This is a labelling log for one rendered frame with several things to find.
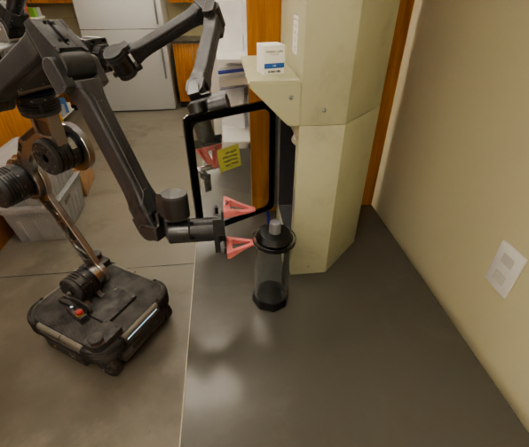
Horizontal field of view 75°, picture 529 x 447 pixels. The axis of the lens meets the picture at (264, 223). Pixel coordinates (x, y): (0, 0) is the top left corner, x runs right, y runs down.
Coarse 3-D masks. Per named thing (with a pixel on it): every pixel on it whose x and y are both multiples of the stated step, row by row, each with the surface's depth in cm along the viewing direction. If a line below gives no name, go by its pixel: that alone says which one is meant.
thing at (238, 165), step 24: (216, 120) 97; (240, 120) 102; (264, 120) 107; (216, 144) 101; (240, 144) 106; (264, 144) 111; (216, 168) 105; (240, 168) 110; (264, 168) 116; (216, 192) 110; (240, 192) 115; (264, 192) 122
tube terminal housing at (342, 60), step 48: (288, 0) 82; (336, 0) 66; (384, 0) 73; (288, 48) 85; (336, 48) 70; (384, 48) 82; (336, 96) 76; (336, 144) 83; (336, 192) 91; (336, 240) 105
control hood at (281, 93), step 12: (252, 60) 92; (252, 72) 80; (288, 72) 80; (252, 84) 73; (264, 84) 73; (276, 84) 73; (288, 84) 73; (300, 84) 74; (264, 96) 74; (276, 96) 75; (288, 96) 75; (300, 96) 75; (276, 108) 76; (288, 108) 76; (288, 120) 78
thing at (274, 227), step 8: (272, 224) 81; (280, 224) 82; (264, 232) 84; (272, 232) 83; (280, 232) 84; (288, 232) 84; (264, 240) 82; (272, 240) 81; (280, 240) 81; (288, 240) 82
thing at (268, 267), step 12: (288, 228) 88; (264, 252) 82; (288, 252) 84; (264, 264) 85; (276, 264) 84; (288, 264) 88; (264, 276) 87; (276, 276) 87; (288, 276) 92; (264, 288) 90; (276, 288) 89; (264, 300) 92; (276, 300) 92
